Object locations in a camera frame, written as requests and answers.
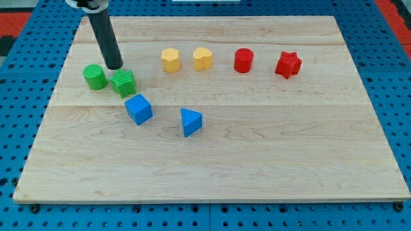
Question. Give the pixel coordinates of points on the red cylinder block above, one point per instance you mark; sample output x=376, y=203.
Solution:
x=243, y=59

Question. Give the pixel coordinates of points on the green star block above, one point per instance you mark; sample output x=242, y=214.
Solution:
x=123, y=83

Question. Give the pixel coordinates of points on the blue cube block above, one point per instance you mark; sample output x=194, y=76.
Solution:
x=139, y=109

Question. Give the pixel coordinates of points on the red star block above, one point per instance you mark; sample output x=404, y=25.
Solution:
x=288, y=64

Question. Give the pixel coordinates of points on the blue triangle block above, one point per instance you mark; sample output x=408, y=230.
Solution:
x=191, y=121

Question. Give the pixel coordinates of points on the yellow heart block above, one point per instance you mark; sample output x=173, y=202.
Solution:
x=202, y=58

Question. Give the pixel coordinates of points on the green cylinder block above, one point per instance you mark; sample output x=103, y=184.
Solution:
x=95, y=77

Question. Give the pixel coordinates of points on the white rod mount collar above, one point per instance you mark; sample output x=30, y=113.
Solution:
x=89, y=6

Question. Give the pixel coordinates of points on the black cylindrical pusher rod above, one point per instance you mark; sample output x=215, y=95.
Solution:
x=106, y=39

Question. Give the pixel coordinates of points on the yellow hexagon block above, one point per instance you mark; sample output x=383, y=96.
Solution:
x=170, y=60

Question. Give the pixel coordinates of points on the light wooden board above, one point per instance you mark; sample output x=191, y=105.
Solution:
x=311, y=138

